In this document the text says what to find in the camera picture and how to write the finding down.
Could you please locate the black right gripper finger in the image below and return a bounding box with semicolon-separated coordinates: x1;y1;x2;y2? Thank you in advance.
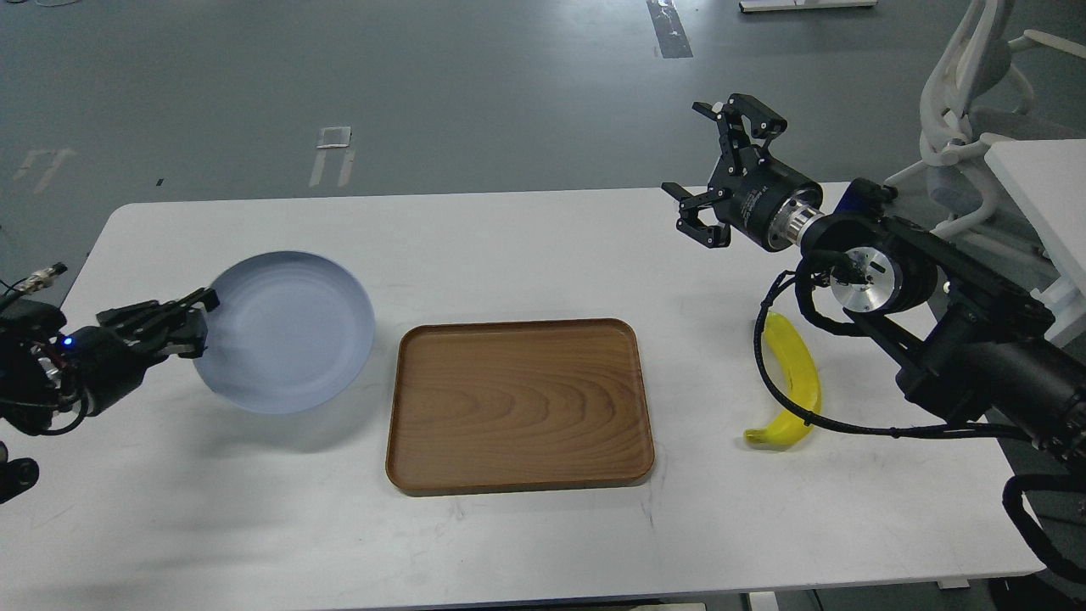
691;93;788;166
662;182;732;249

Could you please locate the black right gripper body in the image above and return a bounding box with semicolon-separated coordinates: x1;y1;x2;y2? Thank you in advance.
708;152;823;252

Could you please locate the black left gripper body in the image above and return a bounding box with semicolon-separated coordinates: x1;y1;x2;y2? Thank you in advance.
59;323;168;418

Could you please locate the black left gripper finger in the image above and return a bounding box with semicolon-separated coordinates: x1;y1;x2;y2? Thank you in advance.
144;311;209;359
96;289;220;334

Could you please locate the light blue plate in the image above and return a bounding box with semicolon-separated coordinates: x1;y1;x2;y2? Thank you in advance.
194;250;377;415

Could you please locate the yellow banana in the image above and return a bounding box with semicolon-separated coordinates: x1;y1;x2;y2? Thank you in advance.
743;311;822;448

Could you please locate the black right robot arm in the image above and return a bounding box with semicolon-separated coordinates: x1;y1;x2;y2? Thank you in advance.
662;93;1083;584

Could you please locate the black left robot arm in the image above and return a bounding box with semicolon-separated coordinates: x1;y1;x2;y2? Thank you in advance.
1;262;220;437

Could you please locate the white office chair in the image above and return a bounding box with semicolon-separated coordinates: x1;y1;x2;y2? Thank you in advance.
884;1;1085;240

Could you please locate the brown wooden tray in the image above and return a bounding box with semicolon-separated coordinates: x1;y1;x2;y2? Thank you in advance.
386;318;655;496

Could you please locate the white side table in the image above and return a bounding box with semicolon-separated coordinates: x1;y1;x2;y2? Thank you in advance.
984;139;1085;345

